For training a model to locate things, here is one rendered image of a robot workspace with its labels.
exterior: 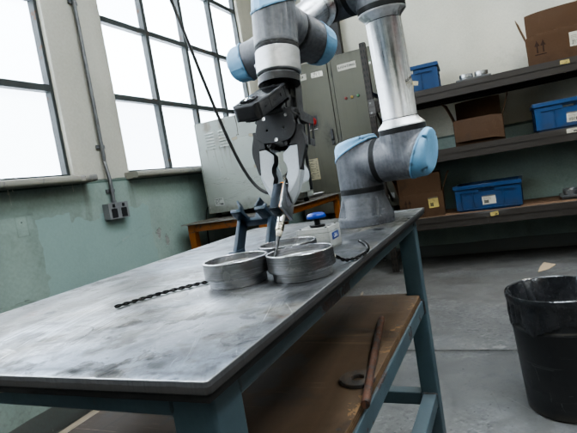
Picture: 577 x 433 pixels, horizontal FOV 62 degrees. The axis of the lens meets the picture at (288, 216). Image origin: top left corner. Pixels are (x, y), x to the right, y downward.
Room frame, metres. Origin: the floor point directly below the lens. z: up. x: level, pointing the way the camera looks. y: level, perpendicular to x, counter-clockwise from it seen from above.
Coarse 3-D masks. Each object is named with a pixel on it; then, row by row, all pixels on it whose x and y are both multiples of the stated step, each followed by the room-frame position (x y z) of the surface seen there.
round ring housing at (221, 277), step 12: (252, 252) 0.80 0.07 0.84; (264, 252) 0.77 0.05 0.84; (204, 264) 0.75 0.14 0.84; (216, 264) 0.79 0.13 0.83; (228, 264) 0.70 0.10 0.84; (240, 264) 0.71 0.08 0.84; (252, 264) 0.71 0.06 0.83; (264, 264) 0.73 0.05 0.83; (204, 276) 0.74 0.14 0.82; (216, 276) 0.71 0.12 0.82; (228, 276) 0.70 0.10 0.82; (240, 276) 0.71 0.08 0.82; (252, 276) 0.71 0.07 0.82; (264, 276) 0.74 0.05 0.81; (216, 288) 0.72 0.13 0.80; (228, 288) 0.71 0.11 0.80
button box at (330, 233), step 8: (320, 224) 0.97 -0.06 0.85; (328, 224) 0.98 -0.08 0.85; (336, 224) 0.98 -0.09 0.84; (296, 232) 0.96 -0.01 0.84; (304, 232) 0.95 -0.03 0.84; (312, 232) 0.95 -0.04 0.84; (320, 232) 0.94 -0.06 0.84; (328, 232) 0.93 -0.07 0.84; (336, 232) 0.97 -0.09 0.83; (320, 240) 0.94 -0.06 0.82; (328, 240) 0.93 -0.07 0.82; (336, 240) 0.96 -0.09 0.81
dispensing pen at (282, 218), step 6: (276, 186) 0.76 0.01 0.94; (276, 192) 0.75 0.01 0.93; (276, 198) 0.74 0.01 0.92; (270, 204) 0.74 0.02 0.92; (276, 204) 0.74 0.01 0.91; (270, 210) 0.74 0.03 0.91; (276, 210) 0.74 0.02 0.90; (276, 216) 0.76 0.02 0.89; (282, 216) 0.74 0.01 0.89; (276, 222) 0.74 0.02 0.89; (282, 222) 0.73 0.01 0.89; (276, 228) 0.73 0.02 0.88; (282, 228) 0.73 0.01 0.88; (276, 234) 0.72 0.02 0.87; (276, 240) 0.72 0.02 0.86; (276, 246) 0.71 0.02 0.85; (276, 252) 0.71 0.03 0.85
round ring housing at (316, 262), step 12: (288, 252) 0.77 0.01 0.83; (300, 252) 0.77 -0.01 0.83; (312, 252) 0.76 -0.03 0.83; (324, 252) 0.69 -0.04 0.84; (276, 264) 0.69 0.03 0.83; (288, 264) 0.68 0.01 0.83; (300, 264) 0.67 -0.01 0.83; (312, 264) 0.68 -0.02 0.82; (324, 264) 0.68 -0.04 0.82; (276, 276) 0.70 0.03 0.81; (288, 276) 0.69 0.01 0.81; (300, 276) 0.68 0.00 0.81; (312, 276) 0.68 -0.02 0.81; (324, 276) 0.69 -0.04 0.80
